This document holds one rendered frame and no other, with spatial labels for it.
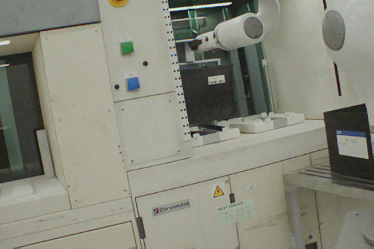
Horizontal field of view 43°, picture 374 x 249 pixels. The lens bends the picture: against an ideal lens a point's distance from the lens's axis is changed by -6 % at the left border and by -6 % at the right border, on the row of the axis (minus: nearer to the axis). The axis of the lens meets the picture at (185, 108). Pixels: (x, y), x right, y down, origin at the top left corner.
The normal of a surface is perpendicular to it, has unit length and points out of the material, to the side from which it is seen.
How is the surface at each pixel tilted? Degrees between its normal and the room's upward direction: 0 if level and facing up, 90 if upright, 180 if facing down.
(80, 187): 90
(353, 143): 90
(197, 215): 90
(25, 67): 90
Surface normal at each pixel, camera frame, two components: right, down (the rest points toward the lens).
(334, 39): -0.87, 0.38
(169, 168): 0.35, -0.01
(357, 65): -0.58, 0.75
